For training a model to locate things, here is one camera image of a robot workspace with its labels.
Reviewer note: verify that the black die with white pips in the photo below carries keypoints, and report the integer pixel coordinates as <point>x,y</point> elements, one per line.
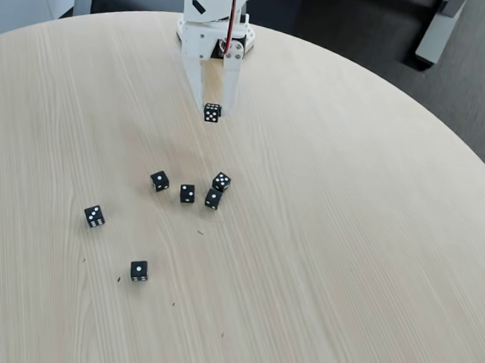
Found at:
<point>213,199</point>
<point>93,216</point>
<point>221,181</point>
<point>159,180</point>
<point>187,194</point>
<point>138,270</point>
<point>211,112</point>

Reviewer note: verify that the dark upholstered bench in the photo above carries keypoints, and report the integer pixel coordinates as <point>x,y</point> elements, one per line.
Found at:
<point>358,22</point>

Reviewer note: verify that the grey table leg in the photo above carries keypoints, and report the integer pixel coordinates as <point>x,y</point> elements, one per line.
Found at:
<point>436,33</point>

